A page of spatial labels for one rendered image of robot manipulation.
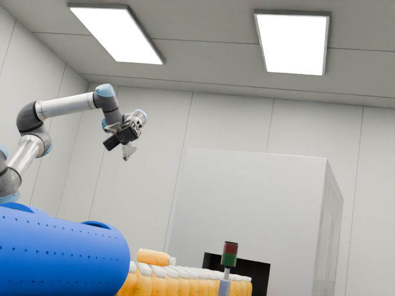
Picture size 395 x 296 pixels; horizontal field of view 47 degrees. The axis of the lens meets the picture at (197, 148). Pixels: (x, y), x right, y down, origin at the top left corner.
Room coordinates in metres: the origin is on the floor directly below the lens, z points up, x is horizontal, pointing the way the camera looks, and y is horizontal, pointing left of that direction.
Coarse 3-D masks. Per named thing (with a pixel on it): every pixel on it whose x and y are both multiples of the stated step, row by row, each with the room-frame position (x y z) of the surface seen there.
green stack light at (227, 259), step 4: (224, 256) 1.99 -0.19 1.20; (228, 256) 1.98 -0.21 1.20; (232, 256) 1.98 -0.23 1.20; (236, 256) 1.99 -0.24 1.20; (224, 260) 1.98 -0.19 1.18; (228, 260) 1.98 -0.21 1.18; (232, 260) 1.98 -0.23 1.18; (224, 264) 1.98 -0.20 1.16; (228, 264) 1.98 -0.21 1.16; (232, 264) 1.98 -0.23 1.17
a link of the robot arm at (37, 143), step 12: (24, 132) 2.02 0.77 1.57; (36, 132) 2.02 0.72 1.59; (24, 144) 1.96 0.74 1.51; (36, 144) 2.00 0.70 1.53; (48, 144) 2.09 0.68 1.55; (12, 156) 1.88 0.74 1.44; (24, 156) 1.90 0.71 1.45; (36, 156) 2.06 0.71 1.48; (12, 168) 1.79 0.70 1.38; (24, 168) 1.88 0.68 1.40; (0, 180) 1.70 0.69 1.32; (12, 180) 1.76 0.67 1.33; (0, 192) 1.72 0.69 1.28; (12, 192) 1.76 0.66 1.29
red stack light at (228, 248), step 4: (224, 244) 2.00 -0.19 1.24; (228, 244) 1.98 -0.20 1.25; (232, 244) 1.98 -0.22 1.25; (224, 248) 1.99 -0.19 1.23; (228, 248) 1.98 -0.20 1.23; (232, 248) 1.98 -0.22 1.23; (236, 248) 1.99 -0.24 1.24; (224, 252) 1.99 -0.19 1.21; (228, 252) 1.98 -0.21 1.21; (232, 252) 1.98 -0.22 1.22; (236, 252) 1.99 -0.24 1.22
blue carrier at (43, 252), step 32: (0, 224) 1.12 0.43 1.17; (32, 224) 1.24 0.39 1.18; (64, 224) 1.38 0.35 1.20; (96, 224) 1.74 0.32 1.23; (0, 256) 1.12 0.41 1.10; (32, 256) 1.22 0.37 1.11; (64, 256) 1.34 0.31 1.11; (96, 256) 1.49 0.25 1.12; (128, 256) 1.67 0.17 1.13; (0, 288) 1.17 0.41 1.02; (32, 288) 1.27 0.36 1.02; (64, 288) 1.40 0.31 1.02; (96, 288) 1.55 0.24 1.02
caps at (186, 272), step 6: (138, 264) 2.42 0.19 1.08; (144, 264) 2.22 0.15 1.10; (150, 264) 2.39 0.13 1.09; (168, 270) 2.08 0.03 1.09; (174, 270) 2.15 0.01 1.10; (180, 270) 2.28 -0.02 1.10; (186, 270) 2.44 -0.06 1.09; (192, 270) 2.63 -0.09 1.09; (198, 270) 2.81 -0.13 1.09; (204, 270) 2.99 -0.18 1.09; (210, 270) 3.20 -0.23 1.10; (186, 276) 2.11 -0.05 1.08; (192, 276) 2.23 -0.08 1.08; (198, 276) 2.23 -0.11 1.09; (204, 276) 2.34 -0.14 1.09; (210, 276) 2.45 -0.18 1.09; (216, 276) 2.57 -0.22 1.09; (222, 276) 2.57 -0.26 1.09; (234, 276) 2.97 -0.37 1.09; (240, 276) 3.08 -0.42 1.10
